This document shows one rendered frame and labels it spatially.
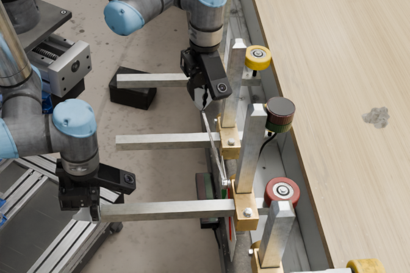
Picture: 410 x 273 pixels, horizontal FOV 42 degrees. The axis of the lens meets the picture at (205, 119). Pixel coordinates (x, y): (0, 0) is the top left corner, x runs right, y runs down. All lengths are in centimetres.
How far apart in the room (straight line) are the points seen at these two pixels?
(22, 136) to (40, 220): 106
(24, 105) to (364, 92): 93
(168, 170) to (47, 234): 67
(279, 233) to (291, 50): 80
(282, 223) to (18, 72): 56
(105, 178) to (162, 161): 133
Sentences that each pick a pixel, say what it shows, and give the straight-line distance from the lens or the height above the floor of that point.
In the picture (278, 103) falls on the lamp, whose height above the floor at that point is 114.
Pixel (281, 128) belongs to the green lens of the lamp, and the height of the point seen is 110.
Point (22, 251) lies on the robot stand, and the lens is 201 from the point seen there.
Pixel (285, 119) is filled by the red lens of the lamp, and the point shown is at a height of 113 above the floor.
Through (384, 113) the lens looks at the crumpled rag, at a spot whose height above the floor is 92.
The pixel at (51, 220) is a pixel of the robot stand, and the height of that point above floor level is 21.
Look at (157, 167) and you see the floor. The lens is 245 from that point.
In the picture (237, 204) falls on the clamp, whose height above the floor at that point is 87.
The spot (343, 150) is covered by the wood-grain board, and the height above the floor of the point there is 90.
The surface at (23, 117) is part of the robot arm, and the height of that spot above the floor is 116.
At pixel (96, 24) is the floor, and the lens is 326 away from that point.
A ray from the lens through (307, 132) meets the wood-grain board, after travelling 141.
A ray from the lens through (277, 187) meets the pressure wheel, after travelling 127.
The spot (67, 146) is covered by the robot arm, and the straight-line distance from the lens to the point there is 104.
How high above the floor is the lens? 189
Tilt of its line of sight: 45 degrees down
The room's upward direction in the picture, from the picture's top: 6 degrees clockwise
